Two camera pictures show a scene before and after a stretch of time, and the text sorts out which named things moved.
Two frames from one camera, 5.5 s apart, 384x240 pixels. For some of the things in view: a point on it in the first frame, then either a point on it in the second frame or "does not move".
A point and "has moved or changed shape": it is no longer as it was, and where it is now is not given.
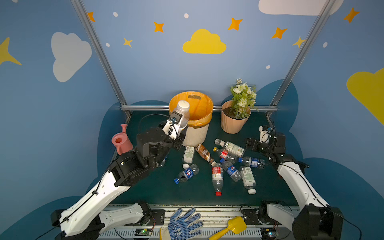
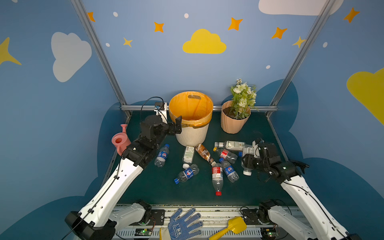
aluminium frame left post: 79,7 does not move
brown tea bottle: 200,149 does not move
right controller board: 268,233 does not move
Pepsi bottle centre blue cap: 187,173 does not move
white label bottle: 248,180 → 247,149
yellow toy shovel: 236,224 does not move
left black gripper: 179,135 → 173,128
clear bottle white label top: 231,147 has moved or changed shape
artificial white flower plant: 244,98 does not move
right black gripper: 256,144 → 249,160
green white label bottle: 188,157 does not move
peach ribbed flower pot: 229,123 does not move
